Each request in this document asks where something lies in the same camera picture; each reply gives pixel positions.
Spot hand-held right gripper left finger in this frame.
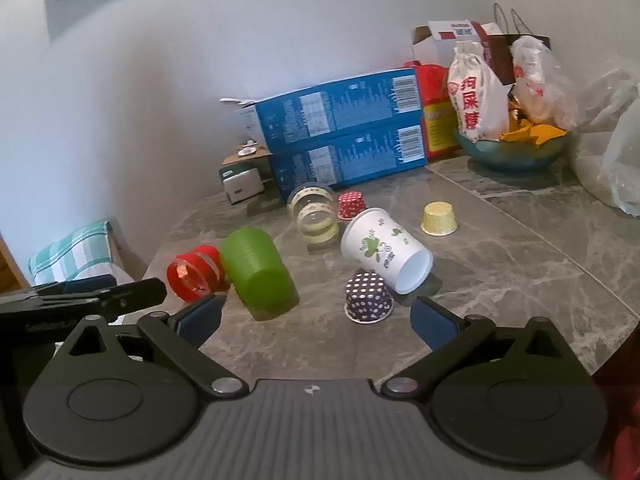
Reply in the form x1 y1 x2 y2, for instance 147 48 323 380
55 294 250 396

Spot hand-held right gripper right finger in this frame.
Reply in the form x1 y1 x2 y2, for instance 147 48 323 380
381 296 571 396

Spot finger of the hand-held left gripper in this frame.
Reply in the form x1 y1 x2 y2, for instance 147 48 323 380
0 278 169 322
27 274 117 296

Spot white paper cup green print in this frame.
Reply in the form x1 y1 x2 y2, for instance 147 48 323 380
340 207 434 295

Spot red striped clear cup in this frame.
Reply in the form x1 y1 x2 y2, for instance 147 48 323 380
166 245 231 304

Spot purple polka dot paper cup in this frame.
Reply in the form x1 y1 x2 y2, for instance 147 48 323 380
343 271 393 323

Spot green plastic cup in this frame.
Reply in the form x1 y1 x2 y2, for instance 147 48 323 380
220 227 301 321

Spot yellow paper cup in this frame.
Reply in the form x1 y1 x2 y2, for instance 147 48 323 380
420 201 459 237

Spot red polka dot paper cup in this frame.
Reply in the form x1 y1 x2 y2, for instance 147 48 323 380
336 191 365 221

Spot green checked cloth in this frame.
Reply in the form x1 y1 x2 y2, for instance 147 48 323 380
27 220 136 286

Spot small white device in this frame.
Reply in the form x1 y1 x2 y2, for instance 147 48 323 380
223 170 266 204

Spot clear glass jar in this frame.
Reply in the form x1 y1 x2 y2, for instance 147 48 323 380
286 181 341 247

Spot small brown cardboard box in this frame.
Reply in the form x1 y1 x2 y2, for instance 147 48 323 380
218 142 275 206

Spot teal bowl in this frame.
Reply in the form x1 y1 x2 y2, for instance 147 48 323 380
452 127 573 171

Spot blue cardboard box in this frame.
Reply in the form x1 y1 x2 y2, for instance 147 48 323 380
270 122 428 196
235 67 423 153

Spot red and yellow box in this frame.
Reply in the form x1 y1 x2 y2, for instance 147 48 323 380
405 62 463 161

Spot red cloth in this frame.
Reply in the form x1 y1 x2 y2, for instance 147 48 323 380
592 310 640 480

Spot yellow snack packets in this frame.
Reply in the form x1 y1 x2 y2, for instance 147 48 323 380
500 105 568 148

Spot large white plastic bag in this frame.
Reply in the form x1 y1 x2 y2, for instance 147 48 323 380
570 57 640 218

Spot clear plastic bag red print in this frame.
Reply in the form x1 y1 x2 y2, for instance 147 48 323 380
510 35 583 131

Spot dark paper carrier bag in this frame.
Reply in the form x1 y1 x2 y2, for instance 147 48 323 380
482 2 551 86

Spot white cardboard box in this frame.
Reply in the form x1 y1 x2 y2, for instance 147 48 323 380
411 20 496 68

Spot white cloth drawstring bag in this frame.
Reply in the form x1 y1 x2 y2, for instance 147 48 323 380
446 40 511 143

